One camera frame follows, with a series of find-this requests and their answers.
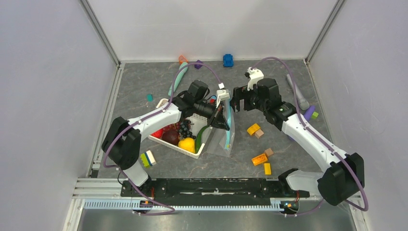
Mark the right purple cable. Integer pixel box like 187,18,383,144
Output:
252,56,370,218

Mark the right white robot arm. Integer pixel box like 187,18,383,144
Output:
230,78,367,205

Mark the teal small block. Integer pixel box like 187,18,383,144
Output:
146,94,153,102

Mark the blue toy car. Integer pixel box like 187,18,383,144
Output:
223,53,234,67

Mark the tan wooden cube lower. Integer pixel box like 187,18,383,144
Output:
264,148,274,158

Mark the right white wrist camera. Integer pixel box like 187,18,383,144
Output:
245,67,264,91

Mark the tan wooden cube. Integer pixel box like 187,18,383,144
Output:
254,129,264,139
264,148,274,158

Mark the dark purple grape bunch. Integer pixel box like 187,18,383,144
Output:
176,119,196,139

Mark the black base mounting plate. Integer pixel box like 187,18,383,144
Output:
140,178,310,206

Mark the orange outline block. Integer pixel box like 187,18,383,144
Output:
178,55,189,64

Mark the red strawberry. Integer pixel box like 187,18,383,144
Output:
151,128,164,139

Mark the yellow small brick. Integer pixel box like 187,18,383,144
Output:
263,163,272,176

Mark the tan wooden cube upper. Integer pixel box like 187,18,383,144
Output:
254,129,264,139

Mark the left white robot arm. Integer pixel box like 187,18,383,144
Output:
101,80,230,196

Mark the clear zip top bag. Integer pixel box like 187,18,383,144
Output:
207,100,235,157

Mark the dark red apple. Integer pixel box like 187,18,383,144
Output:
162,129,180,146

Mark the red grape bunch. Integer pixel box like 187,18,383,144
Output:
162,124,179,132

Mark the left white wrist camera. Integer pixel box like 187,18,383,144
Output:
216,82,230,107

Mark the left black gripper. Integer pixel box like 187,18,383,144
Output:
194,100,230,131

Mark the purple cube block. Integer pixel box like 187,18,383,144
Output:
194,60,203,70

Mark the lime green small cube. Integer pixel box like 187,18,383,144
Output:
311,111,319,119

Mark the yellow lemon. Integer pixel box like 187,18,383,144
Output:
178,137,195,153

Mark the purple toy cylinder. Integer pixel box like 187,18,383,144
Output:
303,105,316,122

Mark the yellow rounded brick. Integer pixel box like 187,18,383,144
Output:
247,123,260,136

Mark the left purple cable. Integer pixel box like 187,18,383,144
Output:
102,62,224,217

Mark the white perforated plastic basket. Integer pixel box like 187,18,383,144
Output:
148,114,212,159

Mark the green blue white block stack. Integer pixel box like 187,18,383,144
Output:
140,150,157,168

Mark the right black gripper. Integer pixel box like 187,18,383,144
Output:
229,85,268,113

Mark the purple cable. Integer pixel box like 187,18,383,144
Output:
252,56,370,218
102,62,224,217

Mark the orange translucent brick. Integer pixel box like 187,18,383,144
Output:
251,154,268,166

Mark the green cucumber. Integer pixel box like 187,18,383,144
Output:
194,125,210,154

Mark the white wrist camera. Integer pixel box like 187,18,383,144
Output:
245,67,264,91
216,82,230,107

